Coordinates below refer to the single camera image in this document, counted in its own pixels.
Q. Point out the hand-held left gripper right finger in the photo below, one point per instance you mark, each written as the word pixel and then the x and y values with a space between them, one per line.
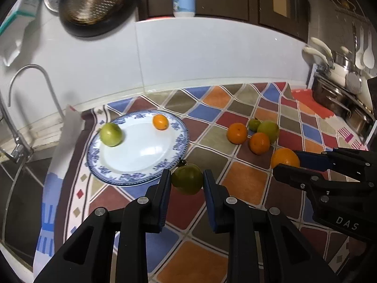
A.
pixel 208 191

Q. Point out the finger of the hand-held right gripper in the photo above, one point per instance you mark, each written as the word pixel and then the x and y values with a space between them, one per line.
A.
pixel 312 159
pixel 294 175

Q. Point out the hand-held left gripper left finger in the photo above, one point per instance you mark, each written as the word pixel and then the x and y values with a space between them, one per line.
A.
pixel 165 188

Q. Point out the orange tangerine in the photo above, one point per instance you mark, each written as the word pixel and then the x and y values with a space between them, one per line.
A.
pixel 237 133
pixel 160 122
pixel 284 157
pixel 259 143

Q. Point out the blue patterned white plate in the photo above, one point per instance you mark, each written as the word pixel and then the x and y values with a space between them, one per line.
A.
pixel 141 144

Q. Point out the yellow green persimmon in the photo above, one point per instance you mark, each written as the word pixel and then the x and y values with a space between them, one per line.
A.
pixel 269 128

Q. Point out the colourful checked tablecloth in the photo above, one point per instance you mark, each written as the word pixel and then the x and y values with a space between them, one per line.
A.
pixel 244 179

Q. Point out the steel pot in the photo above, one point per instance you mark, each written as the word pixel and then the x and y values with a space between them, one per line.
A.
pixel 358 119
pixel 327 94

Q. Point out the white rack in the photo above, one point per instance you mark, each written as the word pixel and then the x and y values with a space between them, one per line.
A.
pixel 312 75

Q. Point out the steel slotted turner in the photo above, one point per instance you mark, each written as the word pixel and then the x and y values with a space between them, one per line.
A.
pixel 353 82

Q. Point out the white cloth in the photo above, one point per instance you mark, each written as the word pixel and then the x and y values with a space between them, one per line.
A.
pixel 70 132

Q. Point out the white rice paddle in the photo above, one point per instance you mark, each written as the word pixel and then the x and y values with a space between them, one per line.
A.
pixel 368 57

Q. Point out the steel sink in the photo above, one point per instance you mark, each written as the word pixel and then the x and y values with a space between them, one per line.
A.
pixel 23 200

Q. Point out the steel faucet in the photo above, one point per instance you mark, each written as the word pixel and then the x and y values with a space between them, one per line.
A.
pixel 18 149

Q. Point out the black pan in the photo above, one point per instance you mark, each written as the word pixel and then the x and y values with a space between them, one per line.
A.
pixel 88 31

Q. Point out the dark wooden cabinet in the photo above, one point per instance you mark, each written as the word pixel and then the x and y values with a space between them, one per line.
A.
pixel 235 0

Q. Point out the white plastic bag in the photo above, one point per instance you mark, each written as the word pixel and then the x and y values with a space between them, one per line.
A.
pixel 14 44

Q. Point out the teal edged carton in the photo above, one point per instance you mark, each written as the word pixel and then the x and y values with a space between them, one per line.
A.
pixel 29 3

